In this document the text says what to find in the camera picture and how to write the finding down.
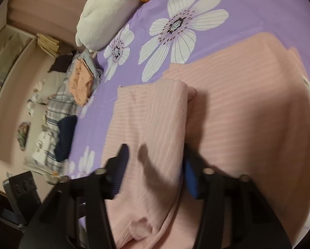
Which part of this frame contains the black chair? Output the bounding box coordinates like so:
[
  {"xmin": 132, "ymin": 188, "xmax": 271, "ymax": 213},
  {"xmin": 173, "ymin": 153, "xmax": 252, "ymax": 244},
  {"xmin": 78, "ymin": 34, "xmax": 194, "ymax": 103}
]
[{"xmin": 2, "ymin": 171, "xmax": 43, "ymax": 229}]

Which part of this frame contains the yellow striped cloth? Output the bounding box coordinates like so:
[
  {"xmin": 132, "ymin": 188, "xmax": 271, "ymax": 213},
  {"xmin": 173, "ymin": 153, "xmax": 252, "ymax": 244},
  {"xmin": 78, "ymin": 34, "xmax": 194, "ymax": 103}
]
[{"xmin": 36, "ymin": 33, "xmax": 61, "ymax": 57}]

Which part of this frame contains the beige curtain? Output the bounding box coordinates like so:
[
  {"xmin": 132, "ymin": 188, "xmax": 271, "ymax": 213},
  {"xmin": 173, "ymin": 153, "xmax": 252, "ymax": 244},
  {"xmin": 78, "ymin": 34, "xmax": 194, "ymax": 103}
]
[{"xmin": 7, "ymin": 0, "xmax": 106, "ymax": 48}]

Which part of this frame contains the white plush blanket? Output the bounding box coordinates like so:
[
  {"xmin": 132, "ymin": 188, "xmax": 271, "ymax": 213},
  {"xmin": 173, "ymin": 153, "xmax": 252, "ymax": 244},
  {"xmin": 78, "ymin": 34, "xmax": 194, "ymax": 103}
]
[{"xmin": 75, "ymin": 0, "xmax": 145, "ymax": 51}]

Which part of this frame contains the orange printed folded garment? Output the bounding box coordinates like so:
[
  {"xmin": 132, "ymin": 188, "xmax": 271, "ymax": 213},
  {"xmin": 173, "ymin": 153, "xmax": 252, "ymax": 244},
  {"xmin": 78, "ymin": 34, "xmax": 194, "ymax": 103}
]
[{"xmin": 69, "ymin": 60, "xmax": 94, "ymax": 107}]

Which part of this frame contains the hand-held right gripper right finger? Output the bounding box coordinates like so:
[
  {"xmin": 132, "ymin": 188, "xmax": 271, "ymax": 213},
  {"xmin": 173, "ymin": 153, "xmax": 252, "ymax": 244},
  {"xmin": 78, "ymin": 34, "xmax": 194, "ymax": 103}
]
[{"xmin": 182, "ymin": 158, "xmax": 293, "ymax": 249}]

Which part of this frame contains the white shelf unit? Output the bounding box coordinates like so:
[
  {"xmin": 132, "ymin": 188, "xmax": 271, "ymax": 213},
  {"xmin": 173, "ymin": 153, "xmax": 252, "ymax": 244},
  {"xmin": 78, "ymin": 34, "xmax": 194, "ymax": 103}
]
[{"xmin": 0, "ymin": 24, "xmax": 37, "ymax": 109}]

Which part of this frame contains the grey folded garment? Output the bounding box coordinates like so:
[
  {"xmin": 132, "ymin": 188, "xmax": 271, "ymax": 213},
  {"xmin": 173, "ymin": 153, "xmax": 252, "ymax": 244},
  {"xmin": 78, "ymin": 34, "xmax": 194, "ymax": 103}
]
[{"xmin": 74, "ymin": 50, "xmax": 103, "ymax": 94}]

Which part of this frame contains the navy blue cloth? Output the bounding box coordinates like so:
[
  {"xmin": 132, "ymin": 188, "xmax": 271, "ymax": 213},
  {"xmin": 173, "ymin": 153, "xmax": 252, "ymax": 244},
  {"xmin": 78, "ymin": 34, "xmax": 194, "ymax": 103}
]
[{"xmin": 54, "ymin": 116, "xmax": 78, "ymax": 162}]

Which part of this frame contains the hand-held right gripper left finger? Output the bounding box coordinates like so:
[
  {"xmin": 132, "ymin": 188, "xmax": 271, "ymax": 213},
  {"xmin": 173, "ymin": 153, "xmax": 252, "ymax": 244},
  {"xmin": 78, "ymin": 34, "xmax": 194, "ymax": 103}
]
[{"xmin": 19, "ymin": 143, "xmax": 131, "ymax": 249}]

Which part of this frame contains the grey plaid blanket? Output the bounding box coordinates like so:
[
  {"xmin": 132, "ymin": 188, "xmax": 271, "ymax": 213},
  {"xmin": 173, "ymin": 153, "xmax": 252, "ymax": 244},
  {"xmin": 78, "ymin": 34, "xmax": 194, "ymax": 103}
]
[{"xmin": 32, "ymin": 83, "xmax": 79, "ymax": 174}]

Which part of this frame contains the pink knit sweater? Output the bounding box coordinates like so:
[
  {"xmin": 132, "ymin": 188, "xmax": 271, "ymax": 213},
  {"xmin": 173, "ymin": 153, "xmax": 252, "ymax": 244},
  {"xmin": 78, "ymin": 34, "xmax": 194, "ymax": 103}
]
[{"xmin": 101, "ymin": 32, "xmax": 310, "ymax": 249}]

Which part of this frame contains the purple floral blanket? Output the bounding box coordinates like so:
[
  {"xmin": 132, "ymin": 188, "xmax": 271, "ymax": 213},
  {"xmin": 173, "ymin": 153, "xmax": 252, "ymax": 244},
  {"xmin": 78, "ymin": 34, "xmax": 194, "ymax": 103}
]
[{"xmin": 64, "ymin": 0, "xmax": 310, "ymax": 229}]

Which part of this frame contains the black cloth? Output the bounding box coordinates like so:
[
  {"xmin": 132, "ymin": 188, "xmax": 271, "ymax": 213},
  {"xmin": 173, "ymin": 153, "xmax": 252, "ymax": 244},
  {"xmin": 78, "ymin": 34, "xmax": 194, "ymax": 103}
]
[{"xmin": 48, "ymin": 54, "xmax": 75, "ymax": 73}]

